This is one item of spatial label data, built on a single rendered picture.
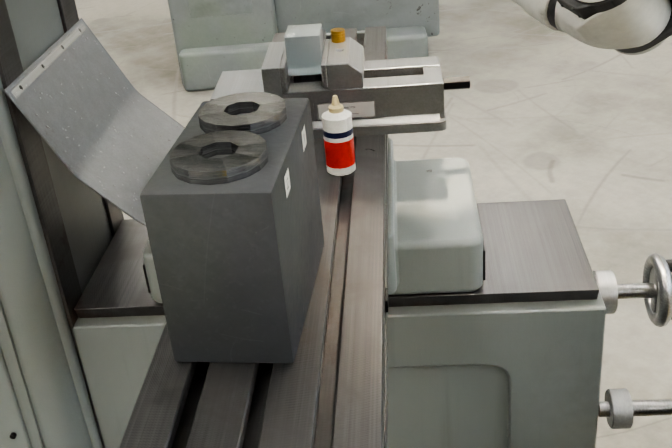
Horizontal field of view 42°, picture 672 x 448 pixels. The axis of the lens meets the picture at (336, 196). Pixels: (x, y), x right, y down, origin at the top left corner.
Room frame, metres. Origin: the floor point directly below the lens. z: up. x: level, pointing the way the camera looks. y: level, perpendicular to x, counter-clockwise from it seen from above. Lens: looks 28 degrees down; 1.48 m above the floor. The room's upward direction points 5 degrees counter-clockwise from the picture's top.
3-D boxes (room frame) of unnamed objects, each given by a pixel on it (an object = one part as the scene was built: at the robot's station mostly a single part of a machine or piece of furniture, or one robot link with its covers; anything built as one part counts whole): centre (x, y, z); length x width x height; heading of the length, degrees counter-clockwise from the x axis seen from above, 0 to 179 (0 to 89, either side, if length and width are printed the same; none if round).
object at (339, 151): (1.07, -0.01, 1.01); 0.04 x 0.04 x 0.11
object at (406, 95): (1.26, 0.00, 1.01); 0.35 x 0.15 x 0.11; 85
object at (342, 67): (1.26, -0.03, 1.04); 0.12 x 0.06 x 0.04; 175
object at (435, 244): (1.19, 0.03, 0.81); 0.50 x 0.35 x 0.12; 84
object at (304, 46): (1.26, 0.03, 1.07); 0.06 x 0.05 x 0.06; 175
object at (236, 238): (0.78, 0.09, 1.05); 0.22 x 0.12 x 0.20; 170
